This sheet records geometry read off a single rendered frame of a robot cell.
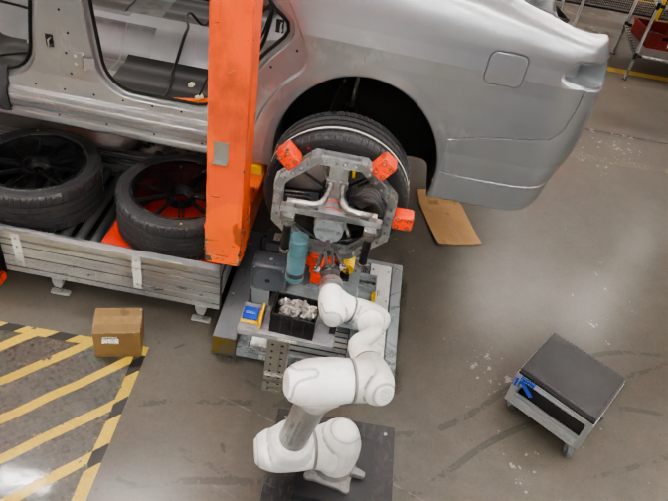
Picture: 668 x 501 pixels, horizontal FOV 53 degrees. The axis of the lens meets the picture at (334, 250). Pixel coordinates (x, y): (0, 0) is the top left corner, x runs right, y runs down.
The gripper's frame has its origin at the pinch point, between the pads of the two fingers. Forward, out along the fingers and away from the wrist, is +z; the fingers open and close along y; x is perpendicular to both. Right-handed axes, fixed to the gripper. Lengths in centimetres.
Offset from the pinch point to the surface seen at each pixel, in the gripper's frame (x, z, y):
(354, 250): 24.7, 24.7, -10.9
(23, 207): 7, 61, 149
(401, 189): -4.3, 29.6, -33.8
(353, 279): 67, 50, -9
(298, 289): 60, 40, 19
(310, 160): -24.9, 27.9, 4.1
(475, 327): 105, 42, -75
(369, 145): -26.0, 33.2, -21.1
